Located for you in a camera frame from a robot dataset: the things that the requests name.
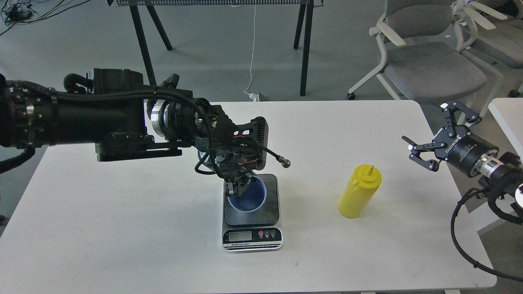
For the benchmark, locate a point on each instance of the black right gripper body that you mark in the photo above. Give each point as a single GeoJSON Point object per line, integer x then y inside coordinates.
{"type": "Point", "coordinates": [464, 149]}

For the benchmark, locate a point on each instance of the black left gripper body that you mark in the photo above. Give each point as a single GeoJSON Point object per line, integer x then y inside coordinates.
{"type": "Point", "coordinates": [236, 150]}

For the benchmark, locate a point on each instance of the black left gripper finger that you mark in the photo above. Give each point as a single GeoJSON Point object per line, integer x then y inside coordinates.
{"type": "Point", "coordinates": [233, 188]}
{"type": "Point", "coordinates": [244, 183]}

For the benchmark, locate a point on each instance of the blue ribbed plastic cup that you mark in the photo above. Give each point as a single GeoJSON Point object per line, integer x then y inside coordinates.
{"type": "Point", "coordinates": [252, 199]}

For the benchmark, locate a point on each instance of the yellow squeeze bottle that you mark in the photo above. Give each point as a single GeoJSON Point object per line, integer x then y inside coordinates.
{"type": "Point", "coordinates": [362, 185]}

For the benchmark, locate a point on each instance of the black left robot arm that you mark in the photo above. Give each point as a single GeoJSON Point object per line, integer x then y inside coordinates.
{"type": "Point", "coordinates": [129, 120]}

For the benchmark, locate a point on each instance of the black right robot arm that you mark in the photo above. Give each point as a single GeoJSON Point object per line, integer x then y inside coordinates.
{"type": "Point", "coordinates": [456, 113]}

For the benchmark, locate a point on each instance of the digital kitchen scale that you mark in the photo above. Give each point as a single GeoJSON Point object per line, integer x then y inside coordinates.
{"type": "Point", "coordinates": [255, 231]}

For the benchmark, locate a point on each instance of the grey office chair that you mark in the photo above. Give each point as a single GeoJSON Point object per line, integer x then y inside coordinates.
{"type": "Point", "coordinates": [493, 27]}
{"type": "Point", "coordinates": [428, 72]}

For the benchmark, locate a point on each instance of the white side table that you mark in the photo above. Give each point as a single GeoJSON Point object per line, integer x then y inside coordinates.
{"type": "Point", "coordinates": [505, 204]}

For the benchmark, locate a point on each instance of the black-legged background table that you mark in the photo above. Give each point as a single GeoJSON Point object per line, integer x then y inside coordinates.
{"type": "Point", "coordinates": [239, 36]}

